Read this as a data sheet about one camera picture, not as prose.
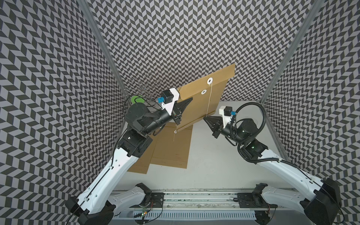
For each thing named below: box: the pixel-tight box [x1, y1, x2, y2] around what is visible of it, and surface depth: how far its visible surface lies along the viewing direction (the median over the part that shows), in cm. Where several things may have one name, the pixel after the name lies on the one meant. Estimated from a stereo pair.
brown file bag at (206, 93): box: [174, 63, 236, 134], surface depth 48 cm
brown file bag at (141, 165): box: [127, 135, 158, 174], surface depth 86 cm
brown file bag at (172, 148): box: [149, 121, 194, 169], surface depth 93 cm
